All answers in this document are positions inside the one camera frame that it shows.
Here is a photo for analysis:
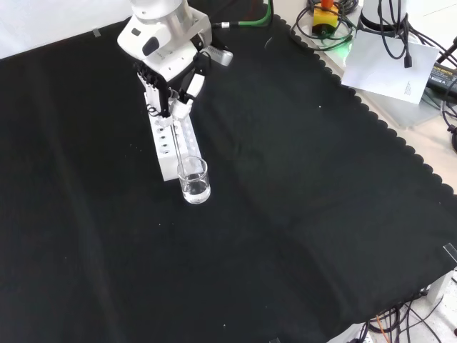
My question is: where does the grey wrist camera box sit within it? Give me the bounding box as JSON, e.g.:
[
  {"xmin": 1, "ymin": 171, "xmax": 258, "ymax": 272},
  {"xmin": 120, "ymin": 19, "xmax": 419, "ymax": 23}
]
[{"xmin": 205, "ymin": 44, "xmax": 234, "ymax": 68}]

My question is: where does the white corner bracket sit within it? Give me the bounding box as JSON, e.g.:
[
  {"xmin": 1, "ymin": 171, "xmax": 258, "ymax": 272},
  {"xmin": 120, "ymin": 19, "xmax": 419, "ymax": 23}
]
[{"xmin": 426, "ymin": 267, "xmax": 457, "ymax": 305}]

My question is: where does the black cable bundle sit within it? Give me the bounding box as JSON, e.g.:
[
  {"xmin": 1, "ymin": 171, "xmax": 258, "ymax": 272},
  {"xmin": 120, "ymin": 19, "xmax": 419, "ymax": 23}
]
[{"xmin": 366, "ymin": 294, "xmax": 457, "ymax": 343}]

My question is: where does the black cloth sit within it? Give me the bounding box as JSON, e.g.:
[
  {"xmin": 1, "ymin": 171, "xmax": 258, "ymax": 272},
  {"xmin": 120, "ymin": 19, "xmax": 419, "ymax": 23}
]
[{"xmin": 0, "ymin": 0, "xmax": 457, "ymax": 343}]

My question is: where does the green cable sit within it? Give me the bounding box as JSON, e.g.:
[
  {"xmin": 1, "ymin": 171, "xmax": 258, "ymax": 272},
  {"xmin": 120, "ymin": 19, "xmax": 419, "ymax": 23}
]
[{"xmin": 213, "ymin": 0, "xmax": 276, "ymax": 30}]

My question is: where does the black cable with plug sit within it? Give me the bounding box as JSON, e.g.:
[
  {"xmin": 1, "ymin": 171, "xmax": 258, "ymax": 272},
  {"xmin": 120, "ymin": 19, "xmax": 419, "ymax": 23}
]
[{"xmin": 378, "ymin": 0, "xmax": 415, "ymax": 69}]

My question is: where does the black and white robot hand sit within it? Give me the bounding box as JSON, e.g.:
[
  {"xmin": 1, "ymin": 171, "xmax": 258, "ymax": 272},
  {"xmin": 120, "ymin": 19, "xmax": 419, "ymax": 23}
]
[{"xmin": 116, "ymin": 16, "xmax": 214, "ymax": 126}]

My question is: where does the yellow stop button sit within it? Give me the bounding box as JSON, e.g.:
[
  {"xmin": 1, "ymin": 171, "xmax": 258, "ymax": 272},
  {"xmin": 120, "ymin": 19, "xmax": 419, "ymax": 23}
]
[{"xmin": 312, "ymin": 0, "xmax": 339, "ymax": 37}]

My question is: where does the white paper sheet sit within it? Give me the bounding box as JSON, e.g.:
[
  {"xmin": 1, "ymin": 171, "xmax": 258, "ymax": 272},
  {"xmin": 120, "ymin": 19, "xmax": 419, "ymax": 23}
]
[{"xmin": 341, "ymin": 29, "xmax": 441, "ymax": 106}]

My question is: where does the clear glass rod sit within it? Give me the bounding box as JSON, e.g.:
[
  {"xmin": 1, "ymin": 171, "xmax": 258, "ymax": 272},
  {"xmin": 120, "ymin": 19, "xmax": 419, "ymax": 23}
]
[{"xmin": 172, "ymin": 121, "xmax": 187, "ymax": 179}]

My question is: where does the black power adapter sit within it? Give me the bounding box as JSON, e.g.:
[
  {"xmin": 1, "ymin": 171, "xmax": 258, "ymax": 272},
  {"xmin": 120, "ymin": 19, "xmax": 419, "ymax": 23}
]
[{"xmin": 426, "ymin": 61, "xmax": 457, "ymax": 101}]

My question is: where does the small clear glass beaker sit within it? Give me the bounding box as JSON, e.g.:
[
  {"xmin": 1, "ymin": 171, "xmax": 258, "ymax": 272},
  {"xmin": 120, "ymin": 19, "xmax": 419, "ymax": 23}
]
[{"xmin": 176, "ymin": 155, "xmax": 212, "ymax": 206}]

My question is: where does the white test tube rack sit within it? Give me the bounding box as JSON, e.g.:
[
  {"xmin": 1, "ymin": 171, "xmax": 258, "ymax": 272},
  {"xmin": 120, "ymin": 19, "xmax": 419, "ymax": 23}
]
[{"xmin": 144, "ymin": 91, "xmax": 203, "ymax": 183}]

